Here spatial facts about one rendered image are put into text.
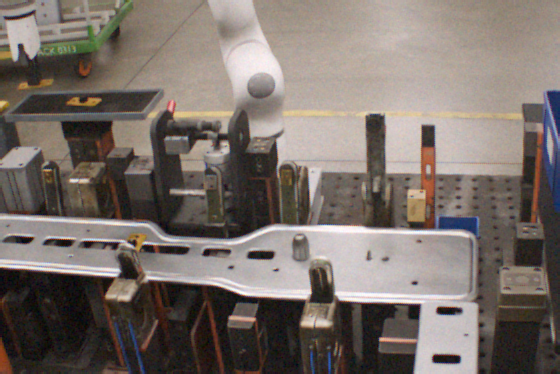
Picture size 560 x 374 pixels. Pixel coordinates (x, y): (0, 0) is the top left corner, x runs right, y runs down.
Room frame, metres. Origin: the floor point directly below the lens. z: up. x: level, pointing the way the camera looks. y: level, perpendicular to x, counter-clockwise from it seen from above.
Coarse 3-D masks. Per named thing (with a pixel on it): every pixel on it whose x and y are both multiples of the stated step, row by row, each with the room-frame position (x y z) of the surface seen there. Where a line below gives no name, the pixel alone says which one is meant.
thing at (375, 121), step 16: (368, 112) 1.34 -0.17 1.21; (384, 112) 1.33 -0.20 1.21; (368, 128) 1.29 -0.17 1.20; (384, 128) 1.32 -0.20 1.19; (368, 144) 1.31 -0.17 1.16; (384, 144) 1.31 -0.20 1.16; (368, 160) 1.31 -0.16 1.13; (384, 160) 1.30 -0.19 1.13; (368, 176) 1.30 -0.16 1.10; (384, 176) 1.30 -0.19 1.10; (368, 192) 1.30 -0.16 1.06; (384, 192) 1.29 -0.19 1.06
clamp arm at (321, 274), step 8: (320, 256) 1.02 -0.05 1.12; (312, 264) 1.01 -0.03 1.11; (320, 264) 1.01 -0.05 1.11; (328, 264) 1.01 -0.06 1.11; (312, 272) 1.01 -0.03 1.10; (320, 272) 1.01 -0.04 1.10; (328, 272) 1.00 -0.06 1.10; (312, 280) 1.02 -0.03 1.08; (320, 280) 1.01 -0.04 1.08; (328, 280) 1.01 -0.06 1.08; (312, 288) 1.02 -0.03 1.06; (320, 288) 1.02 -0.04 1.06; (328, 288) 1.01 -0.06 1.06; (312, 296) 1.02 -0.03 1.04; (320, 296) 1.02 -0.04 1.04; (328, 296) 1.02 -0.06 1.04
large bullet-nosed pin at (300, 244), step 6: (300, 234) 1.20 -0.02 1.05; (294, 240) 1.20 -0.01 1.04; (300, 240) 1.19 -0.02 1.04; (306, 240) 1.20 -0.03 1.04; (294, 246) 1.19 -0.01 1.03; (300, 246) 1.19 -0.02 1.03; (306, 246) 1.19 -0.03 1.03; (294, 252) 1.19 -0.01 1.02; (300, 252) 1.19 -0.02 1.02; (306, 252) 1.19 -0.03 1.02; (294, 258) 1.19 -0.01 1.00; (300, 258) 1.19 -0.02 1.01; (306, 258) 1.19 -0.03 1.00
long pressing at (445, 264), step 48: (0, 240) 1.36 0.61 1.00; (96, 240) 1.33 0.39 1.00; (144, 240) 1.31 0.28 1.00; (192, 240) 1.29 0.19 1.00; (240, 240) 1.27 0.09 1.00; (288, 240) 1.26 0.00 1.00; (336, 240) 1.24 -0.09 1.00; (384, 240) 1.22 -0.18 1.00; (432, 240) 1.21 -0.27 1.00; (240, 288) 1.12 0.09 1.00; (288, 288) 1.11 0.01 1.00; (336, 288) 1.09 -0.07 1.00; (384, 288) 1.08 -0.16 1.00; (432, 288) 1.06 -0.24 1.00
